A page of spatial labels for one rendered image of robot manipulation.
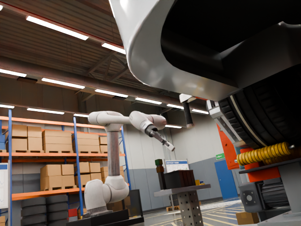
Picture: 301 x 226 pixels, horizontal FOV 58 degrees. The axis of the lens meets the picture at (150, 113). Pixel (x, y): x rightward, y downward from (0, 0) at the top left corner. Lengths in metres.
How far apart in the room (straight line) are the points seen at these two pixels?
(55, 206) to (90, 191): 6.56
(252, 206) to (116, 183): 1.07
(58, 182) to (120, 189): 9.45
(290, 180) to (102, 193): 1.38
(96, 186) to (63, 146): 9.94
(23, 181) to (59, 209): 3.99
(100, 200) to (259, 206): 1.14
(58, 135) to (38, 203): 4.33
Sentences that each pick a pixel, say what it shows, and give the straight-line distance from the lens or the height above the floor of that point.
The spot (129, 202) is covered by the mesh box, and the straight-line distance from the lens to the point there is 9.84.
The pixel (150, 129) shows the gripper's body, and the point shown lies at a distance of 1.74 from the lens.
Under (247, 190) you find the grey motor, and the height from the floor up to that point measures 0.36.
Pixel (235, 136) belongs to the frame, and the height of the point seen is 0.63.
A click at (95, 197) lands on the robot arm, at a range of 2.22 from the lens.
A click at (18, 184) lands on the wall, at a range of 12.36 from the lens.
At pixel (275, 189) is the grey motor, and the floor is 0.34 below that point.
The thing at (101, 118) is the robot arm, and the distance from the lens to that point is 2.17.
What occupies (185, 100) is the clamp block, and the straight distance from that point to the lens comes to 1.57.
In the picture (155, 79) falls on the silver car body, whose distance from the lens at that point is 0.85.
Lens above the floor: 0.38
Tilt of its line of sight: 18 degrees up
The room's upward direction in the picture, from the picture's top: 10 degrees counter-clockwise
